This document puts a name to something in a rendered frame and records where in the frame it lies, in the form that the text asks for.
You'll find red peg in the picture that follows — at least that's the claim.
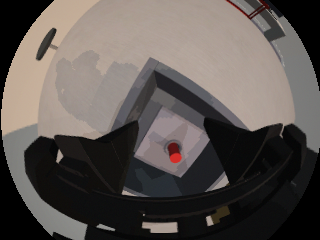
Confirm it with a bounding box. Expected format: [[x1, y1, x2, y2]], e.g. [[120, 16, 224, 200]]
[[168, 143, 181, 163]]

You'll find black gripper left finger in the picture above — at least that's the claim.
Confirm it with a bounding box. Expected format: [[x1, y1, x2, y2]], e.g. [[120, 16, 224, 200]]
[[53, 120, 140, 195]]

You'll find pale pink flat plate with hole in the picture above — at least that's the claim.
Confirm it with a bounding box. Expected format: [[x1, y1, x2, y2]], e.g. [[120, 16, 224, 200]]
[[133, 105, 209, 177]]

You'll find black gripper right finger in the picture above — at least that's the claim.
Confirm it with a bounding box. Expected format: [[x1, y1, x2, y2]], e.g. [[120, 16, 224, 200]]
[[203, 117, 284, 184]]

